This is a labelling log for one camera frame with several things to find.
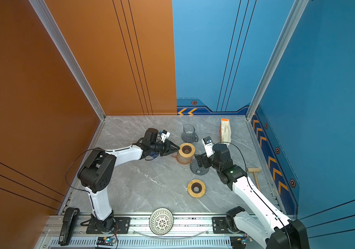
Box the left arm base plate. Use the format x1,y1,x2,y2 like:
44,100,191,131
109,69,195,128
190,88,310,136
86,217,131,234

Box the left green circuit board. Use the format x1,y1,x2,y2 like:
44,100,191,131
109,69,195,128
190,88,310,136
96,237,118,247

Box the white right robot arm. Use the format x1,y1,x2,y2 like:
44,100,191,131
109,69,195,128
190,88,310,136
196,137,310,249

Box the aluminium mounting rail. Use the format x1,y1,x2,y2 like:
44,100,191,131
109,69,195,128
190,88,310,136
36,213,271,249

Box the green circuit board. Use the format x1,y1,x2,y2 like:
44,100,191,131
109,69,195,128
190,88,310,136
230,237,252,249
96,237,118,247

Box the wooden mallet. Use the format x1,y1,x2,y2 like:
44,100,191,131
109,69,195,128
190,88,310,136
247,167,261,190

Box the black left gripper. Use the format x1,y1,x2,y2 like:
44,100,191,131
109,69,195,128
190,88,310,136
150,139,180,156

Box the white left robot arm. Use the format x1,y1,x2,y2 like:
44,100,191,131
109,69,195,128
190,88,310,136
77,128,180,222

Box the aluminium corner post right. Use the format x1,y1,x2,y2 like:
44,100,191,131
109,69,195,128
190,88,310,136
246,0,309,121

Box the grey glass dripper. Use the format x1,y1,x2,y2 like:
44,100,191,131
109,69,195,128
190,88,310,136
189,159,209,175

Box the grey glass mug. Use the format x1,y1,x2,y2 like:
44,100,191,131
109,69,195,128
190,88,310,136
181,124,199,143

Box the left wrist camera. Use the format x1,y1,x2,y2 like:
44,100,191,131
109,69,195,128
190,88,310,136
160,130,170,143

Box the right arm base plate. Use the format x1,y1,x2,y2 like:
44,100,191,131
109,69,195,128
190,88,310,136
212,216,233,234

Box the aluminium corner post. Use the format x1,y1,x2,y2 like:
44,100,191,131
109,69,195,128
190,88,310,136
246,0,309,121
29,0,106,121

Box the cream coffee filter pack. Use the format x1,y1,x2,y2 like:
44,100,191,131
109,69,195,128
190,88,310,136
220,118,231,146

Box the aluminium corner post left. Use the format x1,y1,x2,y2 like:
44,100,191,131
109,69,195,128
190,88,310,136
29,0,106,121

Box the right green circuit board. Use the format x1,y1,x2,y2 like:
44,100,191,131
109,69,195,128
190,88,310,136
230,237,252,249

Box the white woven basket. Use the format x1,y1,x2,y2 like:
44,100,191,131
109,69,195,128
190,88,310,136
149,207,174,236

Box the wooden dripper ring holder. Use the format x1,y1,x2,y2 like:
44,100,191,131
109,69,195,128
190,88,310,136
178,143,196,158

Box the black handheld device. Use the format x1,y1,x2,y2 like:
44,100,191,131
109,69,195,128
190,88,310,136
59,207,80,246

